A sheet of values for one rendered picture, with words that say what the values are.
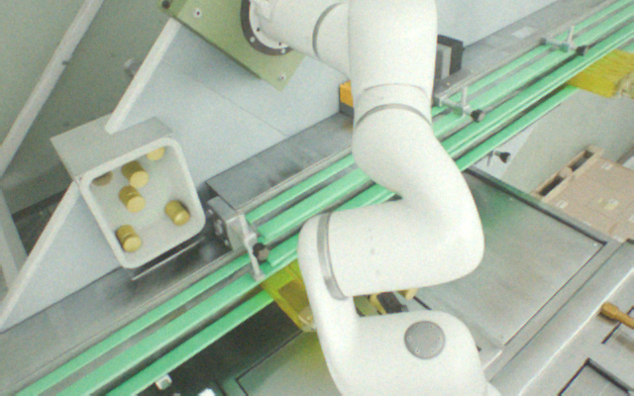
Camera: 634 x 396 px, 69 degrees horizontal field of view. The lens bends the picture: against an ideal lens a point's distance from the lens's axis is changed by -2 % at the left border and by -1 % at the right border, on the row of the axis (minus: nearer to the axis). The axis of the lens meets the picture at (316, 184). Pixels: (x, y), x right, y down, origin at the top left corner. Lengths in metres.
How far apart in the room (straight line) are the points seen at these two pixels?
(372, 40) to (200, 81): 0.49
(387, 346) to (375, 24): 0.31
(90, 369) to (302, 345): 0.40
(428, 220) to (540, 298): 0.79
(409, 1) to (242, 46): 0.39
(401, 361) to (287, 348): 0.59
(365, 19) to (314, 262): 0.25
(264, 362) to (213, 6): 0.68
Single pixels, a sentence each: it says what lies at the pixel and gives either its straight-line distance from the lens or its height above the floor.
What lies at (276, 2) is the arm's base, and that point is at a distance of 0.80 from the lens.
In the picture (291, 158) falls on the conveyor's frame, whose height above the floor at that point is 0.83.
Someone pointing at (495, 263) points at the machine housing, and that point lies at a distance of 1.23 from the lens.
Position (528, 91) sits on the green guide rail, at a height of 0.95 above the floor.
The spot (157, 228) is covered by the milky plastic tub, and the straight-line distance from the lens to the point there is 0.98.
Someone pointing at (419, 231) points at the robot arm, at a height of 1.35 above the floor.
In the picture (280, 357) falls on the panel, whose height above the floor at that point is 1.03.
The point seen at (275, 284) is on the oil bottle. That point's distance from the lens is 0.94.
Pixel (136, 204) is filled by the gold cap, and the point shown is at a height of 0.81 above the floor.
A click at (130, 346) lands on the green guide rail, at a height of 0.93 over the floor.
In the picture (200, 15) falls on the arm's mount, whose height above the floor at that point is 0.84.
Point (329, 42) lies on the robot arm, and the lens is 0.69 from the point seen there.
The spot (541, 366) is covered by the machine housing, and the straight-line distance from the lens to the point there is 1.05.
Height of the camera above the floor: 1.53
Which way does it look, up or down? 40 degrees down
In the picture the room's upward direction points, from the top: 126 degrees clockwise
